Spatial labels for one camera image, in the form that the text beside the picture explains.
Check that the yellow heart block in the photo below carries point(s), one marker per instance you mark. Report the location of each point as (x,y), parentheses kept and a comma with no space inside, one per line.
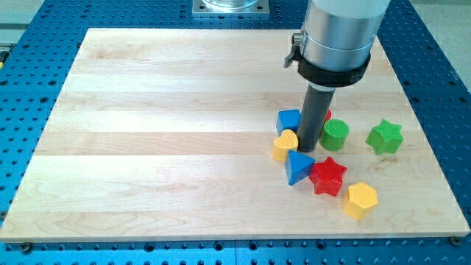
(283,144)

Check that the yellow hexagon block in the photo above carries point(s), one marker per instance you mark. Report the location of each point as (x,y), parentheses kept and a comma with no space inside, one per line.
(359,200)

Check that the light wooden board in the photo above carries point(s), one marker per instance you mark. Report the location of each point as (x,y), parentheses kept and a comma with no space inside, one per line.
(166,135)

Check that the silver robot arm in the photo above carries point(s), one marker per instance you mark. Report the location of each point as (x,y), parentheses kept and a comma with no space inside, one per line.
(333,47)

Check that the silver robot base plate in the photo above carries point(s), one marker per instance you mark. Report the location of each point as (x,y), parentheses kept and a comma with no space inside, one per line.
(211,8)

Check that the red circle block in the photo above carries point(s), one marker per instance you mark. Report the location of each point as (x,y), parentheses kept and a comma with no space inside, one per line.
(328,115)

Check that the blue perforated metal table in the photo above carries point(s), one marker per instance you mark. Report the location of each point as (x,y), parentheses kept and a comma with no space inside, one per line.
(38,65)

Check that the green cylinder block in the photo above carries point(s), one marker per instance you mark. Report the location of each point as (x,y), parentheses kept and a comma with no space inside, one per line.
(334,134)

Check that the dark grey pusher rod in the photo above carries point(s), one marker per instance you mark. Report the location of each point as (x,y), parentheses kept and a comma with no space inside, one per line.
(314,110)

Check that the green star block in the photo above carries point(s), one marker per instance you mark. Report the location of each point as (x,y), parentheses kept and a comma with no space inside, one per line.
(385,137)

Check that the blue triangle block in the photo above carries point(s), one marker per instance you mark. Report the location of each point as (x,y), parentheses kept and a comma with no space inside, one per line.
(298,166)

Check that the blue cube block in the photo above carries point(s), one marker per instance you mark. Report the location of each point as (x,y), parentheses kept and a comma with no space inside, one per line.
(288,120)

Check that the red star block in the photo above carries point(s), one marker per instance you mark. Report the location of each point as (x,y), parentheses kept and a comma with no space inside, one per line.
(327,177)

